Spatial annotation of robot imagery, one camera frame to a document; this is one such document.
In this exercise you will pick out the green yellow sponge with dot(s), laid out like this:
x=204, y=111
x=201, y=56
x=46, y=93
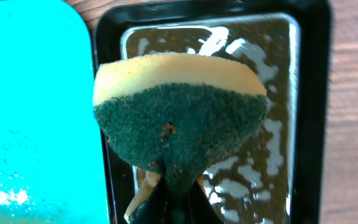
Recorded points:
x=173, y=115

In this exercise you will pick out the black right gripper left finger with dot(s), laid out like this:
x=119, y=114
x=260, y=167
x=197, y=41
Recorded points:
x=153, y=210

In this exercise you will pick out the teal serving tray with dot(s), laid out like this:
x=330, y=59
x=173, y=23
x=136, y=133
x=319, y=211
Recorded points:
x=51, y=157

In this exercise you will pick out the black water tray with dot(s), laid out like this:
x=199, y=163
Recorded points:
x=295, y=35

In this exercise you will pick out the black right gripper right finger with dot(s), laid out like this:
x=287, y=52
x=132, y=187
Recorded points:
x=199, y=210

